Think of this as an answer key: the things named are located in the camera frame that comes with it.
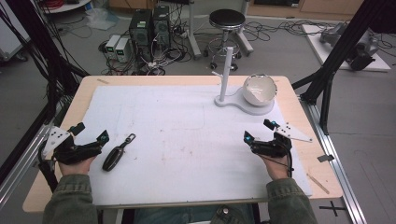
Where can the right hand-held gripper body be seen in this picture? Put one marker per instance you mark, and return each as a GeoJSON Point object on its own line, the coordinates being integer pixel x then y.
{"type": "Point", "coordinates": [274, 147]}

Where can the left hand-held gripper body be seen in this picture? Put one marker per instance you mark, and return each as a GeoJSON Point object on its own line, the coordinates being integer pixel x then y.
{"type": "Point", "coordinates": [56, 138]}

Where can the black key fob with carabiner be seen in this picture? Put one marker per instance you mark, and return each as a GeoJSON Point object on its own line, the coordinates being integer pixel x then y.
{"type": "Point", "coordinates": [114, 157]}

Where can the person's right hand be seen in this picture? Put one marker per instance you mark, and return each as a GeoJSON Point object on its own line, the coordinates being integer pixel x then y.
{"type": "Point", "coordinates": [277, 168]}

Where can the person's left hand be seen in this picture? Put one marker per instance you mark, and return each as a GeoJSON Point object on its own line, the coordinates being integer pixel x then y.
{"type": "Point", "coordinates": [76, 168]}

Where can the white broken-rim bowl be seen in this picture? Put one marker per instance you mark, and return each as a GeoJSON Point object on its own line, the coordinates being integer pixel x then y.
{"type": "Point", "coordinates": [260, 90]}

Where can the black tape piece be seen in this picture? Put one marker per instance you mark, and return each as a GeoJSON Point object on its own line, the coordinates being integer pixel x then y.
{"type": "Point", "coordinates": [325, 158]}

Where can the wooden stick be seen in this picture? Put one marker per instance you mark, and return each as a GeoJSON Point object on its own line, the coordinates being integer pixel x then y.
{"type": "Point", "coordinates": [318, 183]}

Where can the white table mat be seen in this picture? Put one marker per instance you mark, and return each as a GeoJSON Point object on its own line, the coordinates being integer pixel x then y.
{"type": "Point", "coordinates": [186, 149]}

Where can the white stand with hooks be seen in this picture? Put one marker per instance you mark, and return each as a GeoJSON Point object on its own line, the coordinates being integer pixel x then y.
{"type": "Point", "coordinates": [226, 77]}

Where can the black tape cross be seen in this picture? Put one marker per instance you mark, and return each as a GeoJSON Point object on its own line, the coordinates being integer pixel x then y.
{"type": "Point", "coordinates": [333, 207]}

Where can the white power supply box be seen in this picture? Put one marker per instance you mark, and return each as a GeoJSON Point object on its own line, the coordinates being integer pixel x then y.
{"type": "Point", "coordinates": [123, 49]}
{"type": "Point", "coordinates": [112, 45]}

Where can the white floor board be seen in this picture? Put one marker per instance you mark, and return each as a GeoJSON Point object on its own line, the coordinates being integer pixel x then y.
{"type": "Point", "coordinates": [317, 46]}

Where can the grey desk leg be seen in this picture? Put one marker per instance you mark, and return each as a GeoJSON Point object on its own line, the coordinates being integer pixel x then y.
{"type": "Point", "coordinates": [245, 37]}
{"type": "Point", "coordinates": [193, 34]}

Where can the person's legs in jeans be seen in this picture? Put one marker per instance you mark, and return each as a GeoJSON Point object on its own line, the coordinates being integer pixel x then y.
{"type": "Point", "coordinates": [186, 215]}

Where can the black computer tower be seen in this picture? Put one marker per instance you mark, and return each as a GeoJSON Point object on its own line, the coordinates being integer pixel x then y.
{"type": "Point", "coordinates": [162, 26]}
{"type": "Point", "coordinates": [140, 34]}

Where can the clear plastic bag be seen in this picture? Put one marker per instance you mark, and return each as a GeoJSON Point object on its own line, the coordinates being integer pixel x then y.
{"type": "Point", "coordinates": [101, 18]}

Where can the black round stool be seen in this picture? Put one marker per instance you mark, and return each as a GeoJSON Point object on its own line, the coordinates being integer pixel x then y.
{"type": "Point", "coordinates": [226, 21]}

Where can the white cabinet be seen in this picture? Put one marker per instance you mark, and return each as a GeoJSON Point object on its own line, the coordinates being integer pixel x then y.
{"type": "Point", "coordinates": [12, 34]}

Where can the grey robot device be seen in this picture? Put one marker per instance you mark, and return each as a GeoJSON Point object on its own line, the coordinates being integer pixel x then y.
{"type": "Point", "coordinates": [361, 49]}

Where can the round white table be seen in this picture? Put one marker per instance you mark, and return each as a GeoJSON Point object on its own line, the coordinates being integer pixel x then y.
{"type": "Point", "coordinates": [67, 5]}

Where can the aluminium rail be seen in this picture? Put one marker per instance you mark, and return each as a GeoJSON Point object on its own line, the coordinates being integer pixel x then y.
{"type": "Point", "coordinates": [21, 165]}
{"type": "Point", "coordinates": [339, 168]}

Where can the black metal frame post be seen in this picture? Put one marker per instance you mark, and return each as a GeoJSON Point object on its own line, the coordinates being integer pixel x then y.
{"type": "Point", "coordinates": [40, 46]}
{"type": "Point", "coordinates": [339, 56]}

